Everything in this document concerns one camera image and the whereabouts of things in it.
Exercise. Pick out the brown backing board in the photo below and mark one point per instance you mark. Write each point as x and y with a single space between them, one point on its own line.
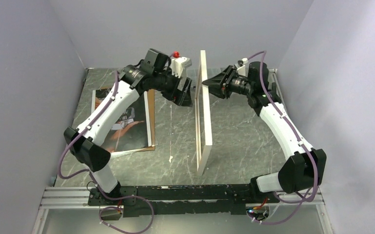
151 119

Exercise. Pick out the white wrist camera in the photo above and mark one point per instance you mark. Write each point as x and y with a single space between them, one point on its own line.
179 65
241 63

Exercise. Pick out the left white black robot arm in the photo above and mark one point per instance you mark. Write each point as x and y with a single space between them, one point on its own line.
157 71

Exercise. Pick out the printed photo poster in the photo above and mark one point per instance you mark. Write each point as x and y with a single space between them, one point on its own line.
126 126

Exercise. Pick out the white wooden picture frame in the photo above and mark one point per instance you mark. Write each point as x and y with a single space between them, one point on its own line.
203 125

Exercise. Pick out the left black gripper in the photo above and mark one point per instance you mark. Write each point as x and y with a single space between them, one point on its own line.
182 98

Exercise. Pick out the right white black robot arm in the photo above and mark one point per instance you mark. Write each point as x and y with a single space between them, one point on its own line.
305 164

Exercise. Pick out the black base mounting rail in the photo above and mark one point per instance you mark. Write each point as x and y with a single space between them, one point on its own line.
234 199

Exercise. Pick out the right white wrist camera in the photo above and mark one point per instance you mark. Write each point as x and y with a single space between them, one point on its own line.
241 63

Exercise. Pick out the aluminium extrusion rail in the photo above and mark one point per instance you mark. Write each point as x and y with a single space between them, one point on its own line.
65 198

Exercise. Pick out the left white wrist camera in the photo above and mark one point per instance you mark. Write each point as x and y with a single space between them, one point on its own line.
179 65

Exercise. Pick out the clear plastic organizer box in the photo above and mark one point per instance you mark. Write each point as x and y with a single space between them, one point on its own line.
211 72

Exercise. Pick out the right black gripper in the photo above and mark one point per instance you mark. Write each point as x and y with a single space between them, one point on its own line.
222 89

